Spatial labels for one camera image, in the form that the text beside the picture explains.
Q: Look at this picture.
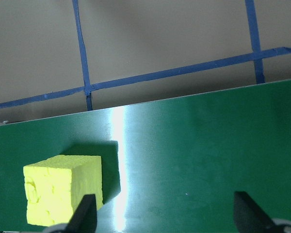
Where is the green belt conveyor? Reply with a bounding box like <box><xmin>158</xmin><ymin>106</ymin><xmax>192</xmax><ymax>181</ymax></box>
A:
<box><xmin>0</xmin><ymin>77</ymin><xmax>291</xmax><ymax>233</ymax></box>

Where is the yellow foam block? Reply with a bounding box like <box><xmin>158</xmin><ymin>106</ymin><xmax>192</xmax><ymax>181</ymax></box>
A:
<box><xmin>23</xmin><ymin>154</ymin><xmax>104</xmax><ymax>226</ymax></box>

